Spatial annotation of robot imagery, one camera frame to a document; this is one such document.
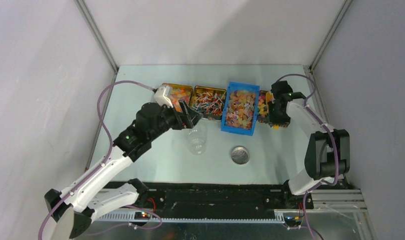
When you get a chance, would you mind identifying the silver metal jar lid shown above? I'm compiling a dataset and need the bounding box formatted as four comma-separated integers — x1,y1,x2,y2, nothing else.
230,146,250,165

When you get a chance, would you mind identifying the orange plastic scoop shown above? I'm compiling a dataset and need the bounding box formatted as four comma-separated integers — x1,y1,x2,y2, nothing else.
265,91,280,130

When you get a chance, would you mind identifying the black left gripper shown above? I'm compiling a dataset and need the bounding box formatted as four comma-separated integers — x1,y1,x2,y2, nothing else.
148,99,203,142

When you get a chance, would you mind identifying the tin of lollipops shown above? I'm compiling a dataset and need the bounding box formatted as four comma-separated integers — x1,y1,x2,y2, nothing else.
190,85,227,121

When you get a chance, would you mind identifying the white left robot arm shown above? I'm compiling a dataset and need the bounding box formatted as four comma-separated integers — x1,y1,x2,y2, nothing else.
38,100,203,240

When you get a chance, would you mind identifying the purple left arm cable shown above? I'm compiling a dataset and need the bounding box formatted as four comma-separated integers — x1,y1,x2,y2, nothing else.
37,80,157,240

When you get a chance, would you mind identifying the clear plastic jar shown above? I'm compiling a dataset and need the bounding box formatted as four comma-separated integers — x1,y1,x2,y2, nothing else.
186,122,208,155

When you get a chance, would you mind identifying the tin of gummy candies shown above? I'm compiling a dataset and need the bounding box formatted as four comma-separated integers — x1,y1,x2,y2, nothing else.
163,83,193,112

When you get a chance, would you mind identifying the blue bin of candies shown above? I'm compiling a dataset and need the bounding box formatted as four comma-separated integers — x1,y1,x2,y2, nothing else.
220,81,260,136

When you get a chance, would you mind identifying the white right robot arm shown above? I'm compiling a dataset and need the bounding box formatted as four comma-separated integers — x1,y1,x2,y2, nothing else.
267,81,350,209

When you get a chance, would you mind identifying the tin of colourful cube candies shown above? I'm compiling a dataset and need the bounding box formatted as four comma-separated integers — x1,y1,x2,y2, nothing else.
257,90,289,128

